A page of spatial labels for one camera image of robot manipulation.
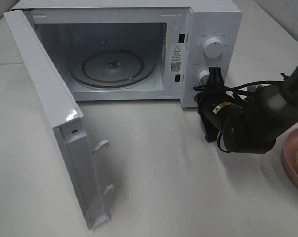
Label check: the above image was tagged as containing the glass turntable plate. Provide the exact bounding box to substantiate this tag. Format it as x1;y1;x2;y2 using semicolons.
69;49;157;89

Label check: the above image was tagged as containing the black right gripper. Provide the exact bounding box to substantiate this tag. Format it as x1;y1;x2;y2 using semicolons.
194;67;238;142

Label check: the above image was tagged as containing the white microwave door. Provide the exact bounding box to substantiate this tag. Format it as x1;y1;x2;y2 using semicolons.
4;10;114;230

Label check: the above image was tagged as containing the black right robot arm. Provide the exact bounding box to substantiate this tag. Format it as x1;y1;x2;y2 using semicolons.
193;65;298;154

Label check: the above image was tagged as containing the warning label sticker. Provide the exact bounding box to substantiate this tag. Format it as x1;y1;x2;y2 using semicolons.
169;44;185;73

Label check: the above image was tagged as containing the white timer knob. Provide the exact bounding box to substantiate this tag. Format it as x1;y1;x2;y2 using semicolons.
198;70;210;85

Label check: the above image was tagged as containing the white microwave oven body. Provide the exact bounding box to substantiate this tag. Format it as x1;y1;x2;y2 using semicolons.
5;0;242;108

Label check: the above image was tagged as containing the white power knob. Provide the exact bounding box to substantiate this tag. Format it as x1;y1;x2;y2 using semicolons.
203;36;224;59

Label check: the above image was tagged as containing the pink plate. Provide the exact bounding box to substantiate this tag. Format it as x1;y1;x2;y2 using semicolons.
281;128;298;189

